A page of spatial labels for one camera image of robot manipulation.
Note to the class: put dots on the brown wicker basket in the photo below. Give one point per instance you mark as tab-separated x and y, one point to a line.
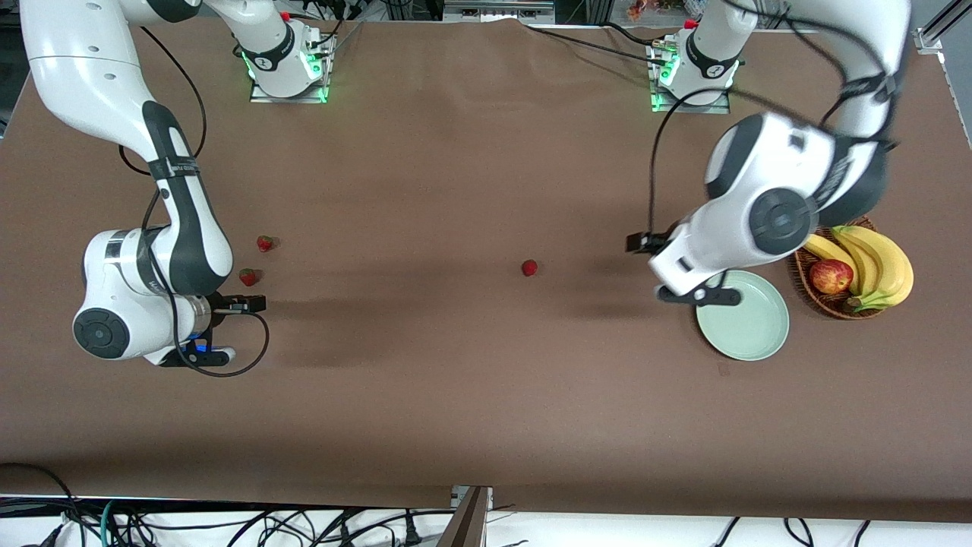
831	305

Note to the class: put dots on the grey metal box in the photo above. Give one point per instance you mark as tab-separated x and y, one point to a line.
497	11

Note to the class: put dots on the brown table cover sheet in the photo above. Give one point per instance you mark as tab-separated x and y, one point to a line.
486	380

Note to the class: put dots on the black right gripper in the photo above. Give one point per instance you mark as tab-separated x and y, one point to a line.
222	305

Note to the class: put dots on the yellow banana bunch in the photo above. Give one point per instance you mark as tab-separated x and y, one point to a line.
888	266

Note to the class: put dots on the pale green round plate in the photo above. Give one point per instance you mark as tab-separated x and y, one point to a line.
748	327

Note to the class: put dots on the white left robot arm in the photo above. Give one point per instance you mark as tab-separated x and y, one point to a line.
774	175

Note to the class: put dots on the red strawberry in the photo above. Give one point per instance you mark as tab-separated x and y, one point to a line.
264	243
247	277
529	267

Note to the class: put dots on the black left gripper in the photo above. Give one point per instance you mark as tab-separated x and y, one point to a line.
659	241

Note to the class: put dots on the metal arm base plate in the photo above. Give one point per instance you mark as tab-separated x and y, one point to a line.
717	109
262	97

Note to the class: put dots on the red apple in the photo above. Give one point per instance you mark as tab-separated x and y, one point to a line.
830	277

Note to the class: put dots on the aluminium profile bar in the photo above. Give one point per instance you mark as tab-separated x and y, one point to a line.
467	524

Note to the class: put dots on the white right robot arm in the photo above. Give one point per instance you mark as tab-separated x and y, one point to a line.
83	68

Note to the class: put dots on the orange object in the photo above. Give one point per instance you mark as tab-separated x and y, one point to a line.
642	9

